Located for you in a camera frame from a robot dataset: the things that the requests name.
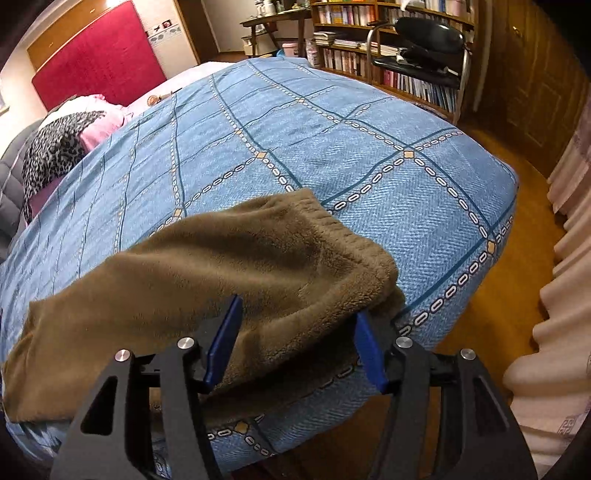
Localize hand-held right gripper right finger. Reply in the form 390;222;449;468
355;310;539;480

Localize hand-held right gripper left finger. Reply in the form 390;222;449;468
50;294;244;480

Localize brown fleece pants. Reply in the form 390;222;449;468
2;188;406;424

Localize pale pink curtain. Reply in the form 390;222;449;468
502;99;591;467

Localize bed with blue patterned cover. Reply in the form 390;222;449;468
0;57;519;472

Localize pink pillow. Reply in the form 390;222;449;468
79;94;137;153

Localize leopard print cloth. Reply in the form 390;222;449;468
21;111;108;200

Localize grey quilted blanket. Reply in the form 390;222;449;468
0;117;47;238

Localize red padded headboard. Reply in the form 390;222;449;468
31;0;168;112

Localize black office chair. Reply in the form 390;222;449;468
367;17;472;125

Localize wooden bookshelf with books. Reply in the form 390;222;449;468
308;0;477;120

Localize wooden desk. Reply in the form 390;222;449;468
239;8;315;58

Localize wooden wardrobe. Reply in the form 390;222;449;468
471;0;591;178

